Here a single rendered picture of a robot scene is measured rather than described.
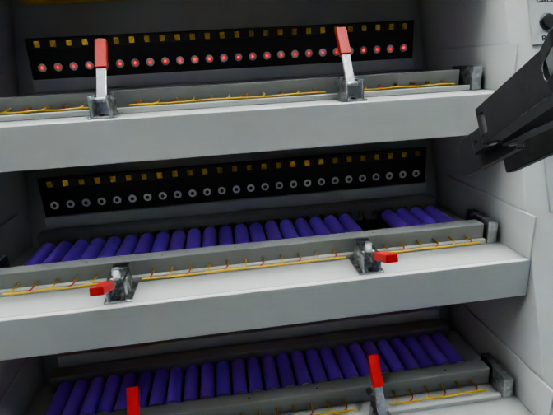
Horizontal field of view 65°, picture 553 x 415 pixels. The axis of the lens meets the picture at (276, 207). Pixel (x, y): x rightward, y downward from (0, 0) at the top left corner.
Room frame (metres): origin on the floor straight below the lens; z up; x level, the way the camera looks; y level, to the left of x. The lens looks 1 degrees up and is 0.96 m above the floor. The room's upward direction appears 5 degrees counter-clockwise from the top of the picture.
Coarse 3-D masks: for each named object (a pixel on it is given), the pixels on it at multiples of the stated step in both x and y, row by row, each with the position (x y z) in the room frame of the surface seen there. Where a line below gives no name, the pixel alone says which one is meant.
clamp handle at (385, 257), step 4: (368, 244) 0.47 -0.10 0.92; (364, 248) 0.47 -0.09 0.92; (368, 248) 0.47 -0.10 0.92; (364, 252) 0.47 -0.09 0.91; (368, 252) 0.46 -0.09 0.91; (372, 252) 0.46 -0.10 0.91; (376, 252) 0.43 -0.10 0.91; (380, 252) 0.43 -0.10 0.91; (384, 252) 0.43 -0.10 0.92; (388, 252) 0.42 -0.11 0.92; (372, 256) 0.44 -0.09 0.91; (376, 256) 0.43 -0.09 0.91; (380, 256) 0.42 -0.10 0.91; (384, 256) 0.40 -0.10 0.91; (388, 256) 0.40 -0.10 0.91; (392, 256) 0.40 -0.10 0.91; (396, 256) 0.40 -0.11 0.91; (376, 260) 0.43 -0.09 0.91; (380, 260) 0.42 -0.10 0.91; (384, 260) 0.41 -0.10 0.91; (388, 260) 0.40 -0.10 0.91; (392, 260) 0.40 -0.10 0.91; (396, 260) 0.40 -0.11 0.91
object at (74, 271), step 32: (448, 224) 0.52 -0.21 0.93; (480, 224) 0.52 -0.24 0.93; (128, 256) 0.49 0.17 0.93; (160, 256) 0.48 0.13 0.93; (192, 256) 0.48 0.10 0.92; (224, 256) 0.49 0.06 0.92; (256, 256) 0.49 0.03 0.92; (288, 256) 0.50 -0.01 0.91; (0, 288) 0.46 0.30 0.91; (32, 288) 0.45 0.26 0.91; (64, 288) 0.46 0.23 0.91
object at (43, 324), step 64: (320, 192) 0.63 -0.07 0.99; (384, 192) 0.64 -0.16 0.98; (448, 192) 0.63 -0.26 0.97; (0, 256) 0.50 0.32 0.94; (448, 256) 0.50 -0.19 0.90; (512, 256) 0.49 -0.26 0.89; (0, 320) 0.42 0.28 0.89; (64, 320) 0.43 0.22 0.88; (128, 320) 0.44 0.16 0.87; (192, 320) 0.44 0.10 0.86; (256, 320) 0.46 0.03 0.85; (320, 320) 0.47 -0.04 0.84
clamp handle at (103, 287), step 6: (114, 270) 0.44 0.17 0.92; (114, 276) 0.44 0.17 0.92; (120, 276) 0.44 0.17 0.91; (102, 282) 0.40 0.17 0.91; (108, 282) 0.39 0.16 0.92; (114, 282) 0.41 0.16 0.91; (90, 288) 0.37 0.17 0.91; (96, 288) 0.37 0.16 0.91; (102, 288) 0.37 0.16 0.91; (108, 288) 0.39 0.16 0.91; (90, 294) 0.37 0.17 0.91; (96, 294) 0.37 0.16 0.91; (102, 294) 0.37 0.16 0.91
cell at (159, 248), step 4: (160, 232) 0.56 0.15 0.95; (164, 232) 0.56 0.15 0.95; (156, 236) 0.55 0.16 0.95; (160, 236) 0.55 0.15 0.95; (164, 236) 0.55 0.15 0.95; (168, 236) 0.56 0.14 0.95; (156, 240) 0.54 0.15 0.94; (160, 240) 0.54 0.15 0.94; (164, 240) 0.54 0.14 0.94; (168, 240) 0.55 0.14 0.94; (156, 244) 0.53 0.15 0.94; (160, 244) 0.53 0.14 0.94; (164, 244) 0.53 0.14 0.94; (168, 244) 0.55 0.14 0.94; (152, 248) 0.52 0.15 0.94; (156, 248) 0.51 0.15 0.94; (160, 248) 0.52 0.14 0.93; (164, 248) 0.52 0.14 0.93; (152, 252) 0.51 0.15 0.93
